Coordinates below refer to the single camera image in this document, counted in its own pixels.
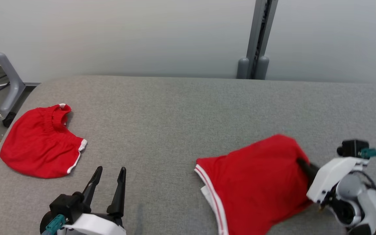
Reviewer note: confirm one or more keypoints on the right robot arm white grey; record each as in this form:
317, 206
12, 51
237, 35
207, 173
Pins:
351, 188

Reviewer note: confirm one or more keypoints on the left teal camera connector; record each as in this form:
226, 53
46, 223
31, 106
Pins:
55, 224

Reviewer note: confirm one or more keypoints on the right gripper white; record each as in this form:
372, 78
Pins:
330, 178

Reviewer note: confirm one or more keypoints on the black caster wheel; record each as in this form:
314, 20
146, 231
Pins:
8, 119

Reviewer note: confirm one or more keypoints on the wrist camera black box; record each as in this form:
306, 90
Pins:
352, 147
67, 205

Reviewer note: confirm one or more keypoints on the red shorts with white trim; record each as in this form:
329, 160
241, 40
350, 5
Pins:
38, 147

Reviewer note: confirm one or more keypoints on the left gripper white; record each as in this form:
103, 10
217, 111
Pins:
93, 226

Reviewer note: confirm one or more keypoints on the red jersey with number print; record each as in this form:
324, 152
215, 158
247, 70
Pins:
256, 186

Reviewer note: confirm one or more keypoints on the grey partition post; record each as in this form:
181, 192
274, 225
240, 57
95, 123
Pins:
255, 29

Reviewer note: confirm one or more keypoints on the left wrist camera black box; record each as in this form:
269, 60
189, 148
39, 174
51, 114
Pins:
67, 205

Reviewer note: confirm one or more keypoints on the taller grey foot cylinder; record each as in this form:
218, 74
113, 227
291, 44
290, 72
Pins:
262, 68

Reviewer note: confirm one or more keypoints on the short grey foot cylinder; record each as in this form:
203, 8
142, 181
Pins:
242, 68

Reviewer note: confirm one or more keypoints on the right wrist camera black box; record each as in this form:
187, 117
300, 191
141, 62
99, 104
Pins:
352, 147

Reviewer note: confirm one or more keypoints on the grey metal furniture leg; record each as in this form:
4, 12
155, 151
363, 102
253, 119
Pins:
11, 85

